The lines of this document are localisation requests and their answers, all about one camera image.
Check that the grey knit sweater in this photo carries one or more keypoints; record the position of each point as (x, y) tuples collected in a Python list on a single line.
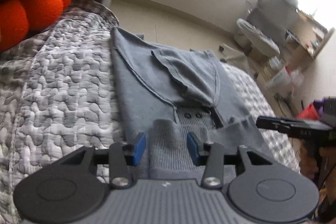
[(147, 82)]

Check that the grey office chair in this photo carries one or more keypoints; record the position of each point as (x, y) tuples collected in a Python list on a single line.
[(270, 11)]

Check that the wooden desk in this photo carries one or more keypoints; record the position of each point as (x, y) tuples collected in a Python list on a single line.
[(312, 32)]

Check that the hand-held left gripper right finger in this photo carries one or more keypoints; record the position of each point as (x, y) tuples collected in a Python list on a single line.
[(193, 146)]

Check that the grey quilted blanket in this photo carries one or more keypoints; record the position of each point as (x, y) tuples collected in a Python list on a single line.
[(65, 87)]

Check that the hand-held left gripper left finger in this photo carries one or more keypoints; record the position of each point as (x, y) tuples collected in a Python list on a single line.
[(140, 146)]

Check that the clear plastic bags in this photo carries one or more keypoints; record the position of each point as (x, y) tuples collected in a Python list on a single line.
[(283, 75)]

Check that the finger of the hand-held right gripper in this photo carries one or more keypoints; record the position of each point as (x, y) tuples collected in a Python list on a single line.
[(273, 124)]

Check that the orange bag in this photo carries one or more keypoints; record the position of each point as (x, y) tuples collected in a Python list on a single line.
[(309, 111)]

